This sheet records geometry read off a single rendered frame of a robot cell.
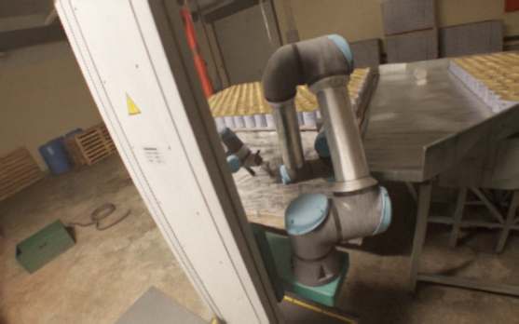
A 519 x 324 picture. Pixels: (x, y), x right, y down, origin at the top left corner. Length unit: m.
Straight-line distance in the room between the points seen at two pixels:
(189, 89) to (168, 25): 0.11
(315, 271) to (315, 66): 0.53
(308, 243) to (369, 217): 0.16
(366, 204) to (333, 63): 0.35
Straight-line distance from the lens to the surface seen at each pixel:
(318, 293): 0.73
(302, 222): 0.58
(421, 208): 1.30
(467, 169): 1.19
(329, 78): 0.62
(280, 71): 0.63
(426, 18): 8.52
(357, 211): 0.61
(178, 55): 0.42
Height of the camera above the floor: 1.49
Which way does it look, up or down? 23 degrees down
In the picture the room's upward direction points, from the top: 16 degrees counter-clockwise
